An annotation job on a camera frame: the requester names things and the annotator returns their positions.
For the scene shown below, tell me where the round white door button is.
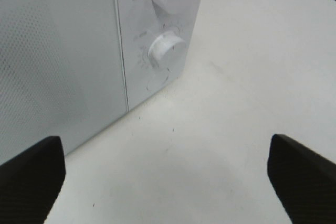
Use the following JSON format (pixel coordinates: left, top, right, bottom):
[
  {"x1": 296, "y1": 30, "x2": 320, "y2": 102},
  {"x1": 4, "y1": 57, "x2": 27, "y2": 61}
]
[{"x1": 146, "y1": 68, "x2": 170, "y2": 92}]

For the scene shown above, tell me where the white microwave oven body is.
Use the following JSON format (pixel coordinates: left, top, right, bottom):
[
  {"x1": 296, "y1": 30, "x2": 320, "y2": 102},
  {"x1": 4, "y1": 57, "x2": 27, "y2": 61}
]
[{"x1": 0, "y1": 0, "x2": 208, "y2": 166}]

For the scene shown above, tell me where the white microwave door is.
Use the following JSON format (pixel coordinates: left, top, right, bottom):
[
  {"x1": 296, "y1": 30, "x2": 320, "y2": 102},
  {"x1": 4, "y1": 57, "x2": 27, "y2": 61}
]
[{"x1": 1, "y1": 0, "x2": 127, "y2": 163}]

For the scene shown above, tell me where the white timer knob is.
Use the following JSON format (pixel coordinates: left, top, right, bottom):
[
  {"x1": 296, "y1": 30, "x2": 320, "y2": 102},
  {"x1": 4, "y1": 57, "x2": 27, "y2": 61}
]
[{"x1": 148, "y1": 31, "x2": 187, "y2": 69}]

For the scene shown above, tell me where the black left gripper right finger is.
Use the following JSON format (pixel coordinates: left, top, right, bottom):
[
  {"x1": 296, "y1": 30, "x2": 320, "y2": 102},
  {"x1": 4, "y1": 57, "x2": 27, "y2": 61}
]
[{"x1": 267, "y1": 134, "x2": 335, "y2": 223}]

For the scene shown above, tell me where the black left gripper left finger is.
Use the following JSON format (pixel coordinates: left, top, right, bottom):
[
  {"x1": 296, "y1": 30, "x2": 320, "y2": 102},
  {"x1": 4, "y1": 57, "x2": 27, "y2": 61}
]
[{"x1": 1, "y1": 136, "x2": 66, "y2": 223}]

